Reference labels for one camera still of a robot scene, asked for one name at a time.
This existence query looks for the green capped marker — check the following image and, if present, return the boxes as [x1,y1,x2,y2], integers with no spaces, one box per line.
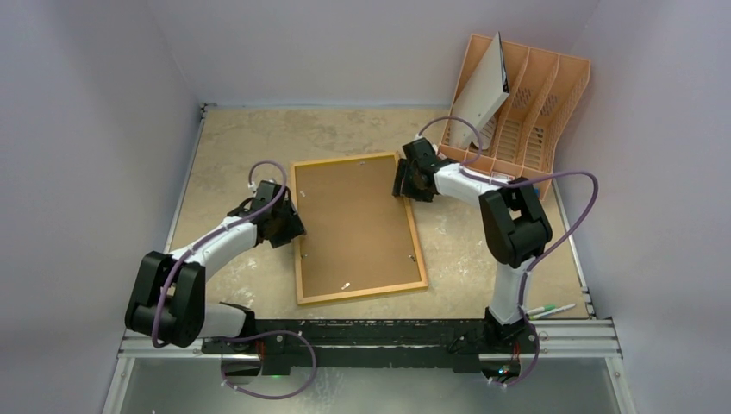
[527,304,556,317]

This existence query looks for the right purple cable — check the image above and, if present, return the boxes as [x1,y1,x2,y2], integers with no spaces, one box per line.
[415,116,601,390]

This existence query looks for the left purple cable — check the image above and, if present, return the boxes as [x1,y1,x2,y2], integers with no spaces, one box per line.
[151,160,318,401]

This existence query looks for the red white small box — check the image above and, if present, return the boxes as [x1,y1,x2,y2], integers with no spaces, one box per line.
[491,172,515,183]

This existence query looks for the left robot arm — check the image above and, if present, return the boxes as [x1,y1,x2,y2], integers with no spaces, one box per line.
[124,181,306,353]

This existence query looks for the purple cable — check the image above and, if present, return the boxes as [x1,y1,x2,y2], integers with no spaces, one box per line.
[151,160,318,401]
[415,116,601,390]

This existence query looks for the yellow wooden picture frame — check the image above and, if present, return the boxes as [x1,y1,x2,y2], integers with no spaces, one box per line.
[289,151,429,307]

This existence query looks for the white pen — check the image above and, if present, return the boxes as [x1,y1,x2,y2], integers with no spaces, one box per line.
[528,304,576,320]

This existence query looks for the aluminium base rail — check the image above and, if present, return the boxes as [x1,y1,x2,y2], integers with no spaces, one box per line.
[119,319,621,378]

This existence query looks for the peach desk organizer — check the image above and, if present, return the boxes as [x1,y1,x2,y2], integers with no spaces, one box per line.
[438,41,590,178]

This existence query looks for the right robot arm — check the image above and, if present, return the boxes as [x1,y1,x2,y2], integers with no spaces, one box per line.
[392,138,553,351]

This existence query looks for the brown backing board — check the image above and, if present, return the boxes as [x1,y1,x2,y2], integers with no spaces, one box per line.
[296,158,422,299]

